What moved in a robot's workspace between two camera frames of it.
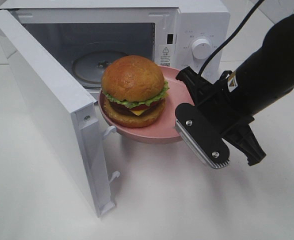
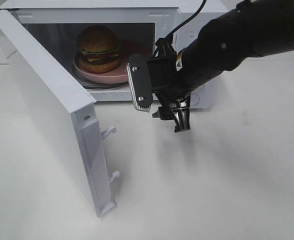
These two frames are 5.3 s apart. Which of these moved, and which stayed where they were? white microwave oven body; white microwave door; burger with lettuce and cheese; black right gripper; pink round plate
Moved: pink round plate; black right gripper; burger with lettuce and cheese
Stayed: white microwave oven body; white microwave door
